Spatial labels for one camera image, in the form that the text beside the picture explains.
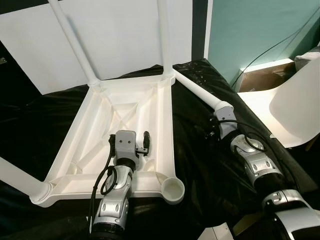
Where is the white plastic children table top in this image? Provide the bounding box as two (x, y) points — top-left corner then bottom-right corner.
(30, 75), (186, 208)

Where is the black plastic sheet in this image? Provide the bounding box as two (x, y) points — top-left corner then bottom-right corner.
(0, 59), (320, 240)

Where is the brown cardboard box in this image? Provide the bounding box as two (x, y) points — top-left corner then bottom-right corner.
(237, 62), (296, 93)

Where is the white plastic shell chair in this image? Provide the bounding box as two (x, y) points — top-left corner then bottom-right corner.
(240, 55), (320, 148)

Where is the large white board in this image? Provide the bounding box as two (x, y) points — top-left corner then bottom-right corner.
(0, 0), (193, 96)

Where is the light grey cushion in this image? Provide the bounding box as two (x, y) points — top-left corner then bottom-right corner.
(294, 47), (320, 68)

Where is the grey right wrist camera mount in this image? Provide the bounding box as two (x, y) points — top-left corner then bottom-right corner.
(216, 107), (238, 138)

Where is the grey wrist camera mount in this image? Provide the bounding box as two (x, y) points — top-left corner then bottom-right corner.
(216, 107), (238, 138)
(114, 130), (138, 166)

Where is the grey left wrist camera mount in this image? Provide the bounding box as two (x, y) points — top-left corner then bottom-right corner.
(114, 130), (138, 166)

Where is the thin black wall cable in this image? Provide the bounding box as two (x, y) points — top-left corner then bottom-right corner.
(230, 7), (320, 91)

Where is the dark grey post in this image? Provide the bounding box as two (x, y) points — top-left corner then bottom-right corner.
(191, 0), (208, 63)

